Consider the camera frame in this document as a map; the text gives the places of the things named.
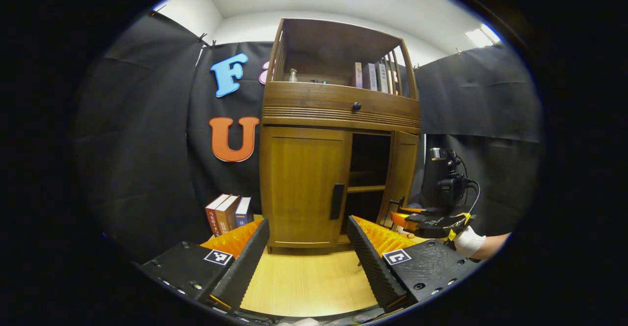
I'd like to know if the brown book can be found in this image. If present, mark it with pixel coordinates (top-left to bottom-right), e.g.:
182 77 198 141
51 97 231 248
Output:
216 195 241 233

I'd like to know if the red book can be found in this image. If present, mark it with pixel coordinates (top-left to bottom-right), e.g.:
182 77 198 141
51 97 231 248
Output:
205 194 231 237

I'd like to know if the black door handle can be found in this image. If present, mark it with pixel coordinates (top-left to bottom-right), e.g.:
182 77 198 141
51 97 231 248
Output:
330 184 345 220

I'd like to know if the black backdrop cloth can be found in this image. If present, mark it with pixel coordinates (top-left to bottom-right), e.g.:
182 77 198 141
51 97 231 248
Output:
74 11 544 263

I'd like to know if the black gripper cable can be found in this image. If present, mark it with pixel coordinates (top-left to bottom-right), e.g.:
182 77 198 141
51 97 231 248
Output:
459 157 482 215

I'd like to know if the blue book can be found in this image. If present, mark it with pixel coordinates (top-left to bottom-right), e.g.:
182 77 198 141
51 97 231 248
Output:
235 197 252 228

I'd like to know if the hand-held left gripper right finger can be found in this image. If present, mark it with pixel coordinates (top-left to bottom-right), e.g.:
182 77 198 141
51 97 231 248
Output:
346 215 484 312

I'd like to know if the wooden double-door shoe cabinet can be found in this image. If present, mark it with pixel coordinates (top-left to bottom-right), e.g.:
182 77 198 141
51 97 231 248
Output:
259 18 421 254

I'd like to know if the ceiling light panel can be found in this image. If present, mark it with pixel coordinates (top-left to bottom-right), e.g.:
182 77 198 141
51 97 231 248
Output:
465 23 501 48

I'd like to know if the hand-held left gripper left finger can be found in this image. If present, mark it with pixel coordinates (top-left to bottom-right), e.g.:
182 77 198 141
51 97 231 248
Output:
135 218 270 312

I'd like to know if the wooden cabinet drawer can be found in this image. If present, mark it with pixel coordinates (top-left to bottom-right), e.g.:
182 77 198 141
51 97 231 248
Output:
262 81 421 129

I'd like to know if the wooden cabinet door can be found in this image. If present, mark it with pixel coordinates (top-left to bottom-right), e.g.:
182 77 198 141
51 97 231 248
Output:
260 127 352 248
377 131 420 229

